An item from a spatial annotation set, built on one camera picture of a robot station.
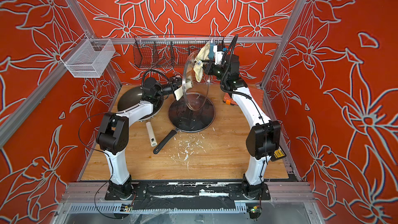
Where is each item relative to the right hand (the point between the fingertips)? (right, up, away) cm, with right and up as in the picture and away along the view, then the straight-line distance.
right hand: (197, 60), depth 75 cm
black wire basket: (-19, +13, +26) cm, 35 cm away
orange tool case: (+22, -20, +31) cm, 43 cm away
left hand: (-4, -11, -1) cm, 12 cm away
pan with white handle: (-43, -16, +29) cm, 55 cm away
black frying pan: (-12, -38, +11) cm, 41 cm away
